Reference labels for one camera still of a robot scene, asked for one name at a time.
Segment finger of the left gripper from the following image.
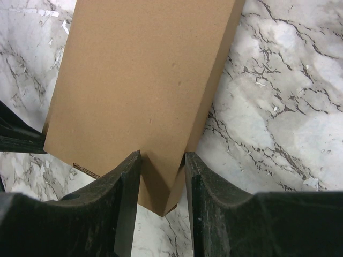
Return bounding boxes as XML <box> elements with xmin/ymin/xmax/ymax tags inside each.
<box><xmin>0</xmin><ymin>102</ymin><xmax>46</xmax><ymax>154</ymax></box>

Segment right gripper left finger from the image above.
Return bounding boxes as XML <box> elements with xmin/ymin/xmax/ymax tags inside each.
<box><xmin>1</xmin><ymin>151</ymin><xmax>141</xmax><ymax>256</ymax></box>

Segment cardboard box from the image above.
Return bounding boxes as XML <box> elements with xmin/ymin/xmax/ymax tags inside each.
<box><xmin>44</xmin><ymin>1</ymin><xmax>244</xmax><ymax>216</ymax></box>

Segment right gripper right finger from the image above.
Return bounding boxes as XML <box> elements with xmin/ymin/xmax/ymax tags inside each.
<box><xmin>185</xmin><ymin>153</ymin><xmax>342</xmax><ymax>256</ymax></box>

